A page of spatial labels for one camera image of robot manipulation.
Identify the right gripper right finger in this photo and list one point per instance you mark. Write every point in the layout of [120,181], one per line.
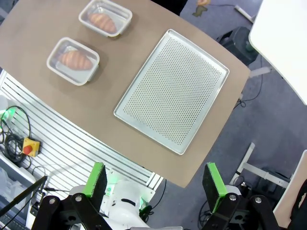
[214,187]

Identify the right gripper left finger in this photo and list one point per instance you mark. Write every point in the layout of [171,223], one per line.
[94,182]

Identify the golden croissant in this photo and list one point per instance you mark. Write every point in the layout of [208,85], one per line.
[75,60]
[103,22]

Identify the translucent plastic clip lid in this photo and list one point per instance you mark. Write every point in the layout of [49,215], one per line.
[54,54]
[84,16]

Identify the aluminium profile robot base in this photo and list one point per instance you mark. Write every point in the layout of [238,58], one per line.
[72,146]

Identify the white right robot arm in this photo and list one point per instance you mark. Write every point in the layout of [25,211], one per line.
[127,194]

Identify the square steel container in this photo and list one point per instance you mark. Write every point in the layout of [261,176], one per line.
[123,26]
[92,77]

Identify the black slanted rod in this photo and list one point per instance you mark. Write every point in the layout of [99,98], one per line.
[26,190]

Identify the yellow emergency stop box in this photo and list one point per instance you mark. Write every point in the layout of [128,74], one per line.
[30,147]

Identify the perforated metal baking tray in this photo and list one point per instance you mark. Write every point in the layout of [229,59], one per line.
[171,91]

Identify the black floor stool base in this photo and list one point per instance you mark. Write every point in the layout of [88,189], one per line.
[238,44]

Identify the large white table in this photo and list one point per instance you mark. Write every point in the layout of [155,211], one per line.
[280,40]

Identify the white table leg frame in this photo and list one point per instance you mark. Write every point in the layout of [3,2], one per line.
[249,165]

